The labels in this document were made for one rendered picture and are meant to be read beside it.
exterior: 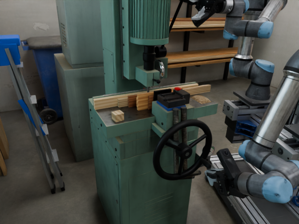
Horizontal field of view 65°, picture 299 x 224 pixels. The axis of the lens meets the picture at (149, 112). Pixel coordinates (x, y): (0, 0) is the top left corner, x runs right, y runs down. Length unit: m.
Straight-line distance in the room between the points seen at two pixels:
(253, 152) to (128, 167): 0.56
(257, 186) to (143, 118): 0.52
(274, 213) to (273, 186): 0.96
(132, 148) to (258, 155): 0.52
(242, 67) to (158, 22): 0.77
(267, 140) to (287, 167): 0.11
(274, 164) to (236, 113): 0.75
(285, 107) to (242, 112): 0.73
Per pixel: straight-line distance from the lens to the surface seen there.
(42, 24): 3.32
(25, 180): 2.27
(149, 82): 1.12
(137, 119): 1.03
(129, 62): 1.20
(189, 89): 1.31
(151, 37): 1.04
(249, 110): 1.64
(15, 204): 2.09
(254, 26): 1.24
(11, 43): 1.60
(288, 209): 1.80
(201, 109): 1.20
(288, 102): 0.91
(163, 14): 1.05
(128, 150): 1.08
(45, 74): 2.82
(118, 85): 1.31
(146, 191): 1.30
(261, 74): 1.61
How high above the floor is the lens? 1.37
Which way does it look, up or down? 26 degrees down
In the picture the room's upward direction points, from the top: 2 degrees clockwise
